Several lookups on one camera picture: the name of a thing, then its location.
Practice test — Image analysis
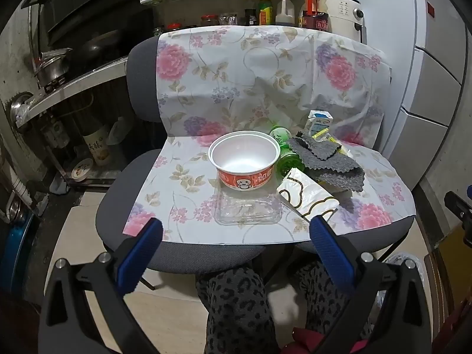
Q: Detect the red box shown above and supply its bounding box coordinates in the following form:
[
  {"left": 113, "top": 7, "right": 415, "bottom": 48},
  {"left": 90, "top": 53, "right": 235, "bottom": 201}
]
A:
[{"left": 302, "top": 12, "right": 330, "bottom": 32}]

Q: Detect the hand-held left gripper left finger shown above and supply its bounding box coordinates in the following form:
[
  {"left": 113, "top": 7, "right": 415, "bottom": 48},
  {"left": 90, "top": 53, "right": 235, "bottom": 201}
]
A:
[{"left": 39, "top": 217, "right": 165, "bottom": 354}]

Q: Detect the black wok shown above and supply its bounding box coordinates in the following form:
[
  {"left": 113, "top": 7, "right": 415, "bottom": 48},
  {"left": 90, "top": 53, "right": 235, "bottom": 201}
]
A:
[{"left": 70, "top": 30, "right": 124, "bottom": 65}]

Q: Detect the yellow plastic wrapper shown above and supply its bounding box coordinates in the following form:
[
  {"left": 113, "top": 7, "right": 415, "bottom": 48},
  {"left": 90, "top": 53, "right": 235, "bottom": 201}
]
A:
[{"left": 312, "top": 129, "right": 350, "bottom": 156}]

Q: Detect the orange paper bowl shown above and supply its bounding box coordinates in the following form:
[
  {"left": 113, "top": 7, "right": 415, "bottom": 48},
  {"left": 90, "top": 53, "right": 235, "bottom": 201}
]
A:
[{"left": 208, "top": 131, "right": 281, "bottom": 190}]

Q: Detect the steel pot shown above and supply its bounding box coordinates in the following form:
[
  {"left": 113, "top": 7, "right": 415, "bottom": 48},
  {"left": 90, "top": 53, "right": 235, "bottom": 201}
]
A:
[{"left": 34, "top": 48, "right": 73, "bottom": 86}]

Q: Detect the person's left leg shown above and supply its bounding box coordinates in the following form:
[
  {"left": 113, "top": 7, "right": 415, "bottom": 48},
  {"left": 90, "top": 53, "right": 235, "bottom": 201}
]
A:
[{"left": 195, "top": 267, "right": 280, "bottom": 354}]

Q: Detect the white gold-print tissue packet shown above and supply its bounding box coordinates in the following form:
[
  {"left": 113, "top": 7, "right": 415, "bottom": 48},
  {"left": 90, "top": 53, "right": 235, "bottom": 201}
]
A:
[{"left": 276, "top": 168, "right": 340, "bottom": 222}]

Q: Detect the small patterned bowl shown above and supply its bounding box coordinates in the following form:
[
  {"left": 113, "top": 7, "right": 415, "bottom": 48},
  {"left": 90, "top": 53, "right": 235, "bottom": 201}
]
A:
[{"left": 71, "top": 158, "right": 95, "bottom": 182}]

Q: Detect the steel stove counter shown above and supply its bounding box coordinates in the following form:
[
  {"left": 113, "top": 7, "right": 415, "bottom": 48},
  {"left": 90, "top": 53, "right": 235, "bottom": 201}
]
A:
[{"left": 15, "top": 61, "right": 129, "bottom": 120}]

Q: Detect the blue white milk carton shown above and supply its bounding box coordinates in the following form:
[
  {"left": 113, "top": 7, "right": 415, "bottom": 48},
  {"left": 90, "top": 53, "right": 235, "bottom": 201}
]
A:
[{"left": 306, "top": 111, "right": 334, "bottom": 137}]

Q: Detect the orange oil bottle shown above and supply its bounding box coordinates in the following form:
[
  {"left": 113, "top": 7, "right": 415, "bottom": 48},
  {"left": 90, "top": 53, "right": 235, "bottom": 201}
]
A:
[{"left": 300, "top": 0, "right": 327, "bottom": 17}]

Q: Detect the person's right leg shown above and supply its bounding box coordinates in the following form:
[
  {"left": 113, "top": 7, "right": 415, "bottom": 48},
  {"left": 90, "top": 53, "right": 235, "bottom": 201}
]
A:
[{"left": 295, "top": 260, "right": 373, "bottom": 340}]

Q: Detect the green tea bottle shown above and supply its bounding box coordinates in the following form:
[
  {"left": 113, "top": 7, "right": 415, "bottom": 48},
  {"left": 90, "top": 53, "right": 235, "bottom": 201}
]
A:
[{"left": 269, "top": 125, "right": 299, "bottom": 178}]

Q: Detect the dark soy sauce bottle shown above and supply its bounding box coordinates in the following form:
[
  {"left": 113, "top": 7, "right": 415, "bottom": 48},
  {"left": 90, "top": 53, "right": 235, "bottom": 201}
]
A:
[{"left": 245, "top": 0, "right": 259, "bottom": 26}]

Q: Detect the grey office chair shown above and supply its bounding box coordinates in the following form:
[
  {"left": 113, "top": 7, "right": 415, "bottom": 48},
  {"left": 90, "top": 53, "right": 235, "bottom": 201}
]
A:
[{"left": 95, "top": 37, "right": 417, "bottom": 275}]

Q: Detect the grey cleaning cloth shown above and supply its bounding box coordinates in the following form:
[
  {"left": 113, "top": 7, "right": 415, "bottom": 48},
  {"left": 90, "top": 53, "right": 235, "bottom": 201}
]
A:
[{"left": 286, "top": 133, "right": 366, "bottom": 192}]

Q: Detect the white vinegar bottle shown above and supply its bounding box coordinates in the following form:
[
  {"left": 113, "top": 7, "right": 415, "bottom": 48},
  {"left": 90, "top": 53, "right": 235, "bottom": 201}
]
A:
[{"left": 83, "top": 125, "right": 112, "bottom": 167}]

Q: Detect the steel pan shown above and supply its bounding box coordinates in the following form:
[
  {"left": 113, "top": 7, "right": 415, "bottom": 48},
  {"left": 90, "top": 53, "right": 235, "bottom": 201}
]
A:
[{"left": 9, "top": 91, "right": 36, "bottom": 134}]

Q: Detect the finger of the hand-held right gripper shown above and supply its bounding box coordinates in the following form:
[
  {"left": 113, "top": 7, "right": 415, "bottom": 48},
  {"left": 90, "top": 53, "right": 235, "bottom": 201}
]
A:
[{"left": 444, "top": 184, "right": 472, "bottom": 226}]

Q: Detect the clear plastic food container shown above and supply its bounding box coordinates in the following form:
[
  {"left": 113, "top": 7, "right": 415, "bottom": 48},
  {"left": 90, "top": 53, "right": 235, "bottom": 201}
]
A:
[{"left": 214, "top": 188, "right": 283, "bottom": 226}]

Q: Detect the blue barrel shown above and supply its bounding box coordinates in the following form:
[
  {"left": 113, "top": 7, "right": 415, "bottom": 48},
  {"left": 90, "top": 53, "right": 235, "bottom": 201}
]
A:
[{"left": 0, "top": 210, "right": 35, "bottom": 305}]

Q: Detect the grey drawer cabinet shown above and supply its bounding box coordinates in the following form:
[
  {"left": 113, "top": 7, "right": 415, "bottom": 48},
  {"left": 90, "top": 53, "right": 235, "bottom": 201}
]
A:
[{"left": 383, "top": 0, "right": 472, "bottom": 189}]

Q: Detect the person's leg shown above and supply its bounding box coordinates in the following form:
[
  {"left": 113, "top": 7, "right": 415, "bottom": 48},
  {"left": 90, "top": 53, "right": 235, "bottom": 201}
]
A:
[
  {"left": 195, "top": 267, "right": 280, "bottom": 354},
  {"left": 295, "top": 260, "right": 373, "bottom": 340}
]

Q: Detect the red cloth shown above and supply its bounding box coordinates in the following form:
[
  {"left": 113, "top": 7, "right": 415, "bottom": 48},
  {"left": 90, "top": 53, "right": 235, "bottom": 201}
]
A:
[{"left": 282, "top": 326, "right": 369, "bottom": 354}]

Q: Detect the floral printed cloth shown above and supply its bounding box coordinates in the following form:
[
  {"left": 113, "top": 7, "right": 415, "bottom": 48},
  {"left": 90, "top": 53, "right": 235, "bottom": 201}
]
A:
[{"left": 123, "top": 26, "right": 417, "bottom": 246}]

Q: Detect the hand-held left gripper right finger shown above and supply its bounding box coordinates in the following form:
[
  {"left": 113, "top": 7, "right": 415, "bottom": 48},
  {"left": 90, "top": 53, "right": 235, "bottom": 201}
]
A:
[{"left": 310, "top": 216, "right": 432, "bottom": 354}]

